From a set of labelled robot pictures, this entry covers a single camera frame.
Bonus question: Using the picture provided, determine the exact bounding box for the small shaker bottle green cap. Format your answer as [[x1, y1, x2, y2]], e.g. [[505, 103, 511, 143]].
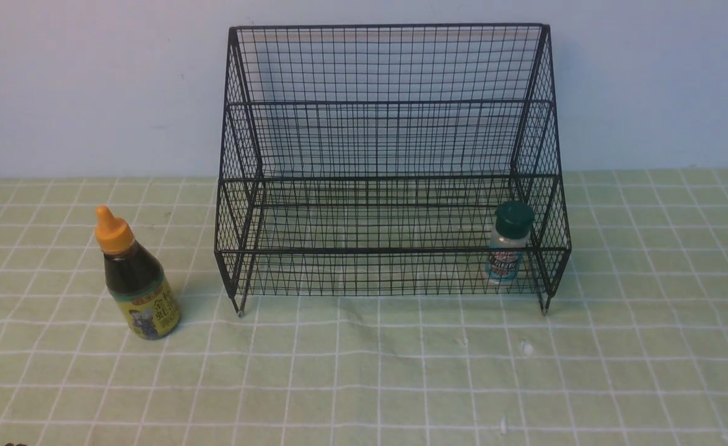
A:
[[485, 200, 535, 286]]

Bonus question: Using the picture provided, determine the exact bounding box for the dark sauce bottle orange cap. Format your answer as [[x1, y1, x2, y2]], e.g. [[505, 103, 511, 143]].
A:
[[94, 205, 182, 341]]

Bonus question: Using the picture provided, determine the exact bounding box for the green checkered tablecloth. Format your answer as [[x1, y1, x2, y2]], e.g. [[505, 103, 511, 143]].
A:
[[0, 170, 728, 445]]

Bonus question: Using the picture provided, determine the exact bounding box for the black wire mesh shelf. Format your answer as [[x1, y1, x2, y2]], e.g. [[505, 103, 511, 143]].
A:
[[214, 23, 572, 317]]

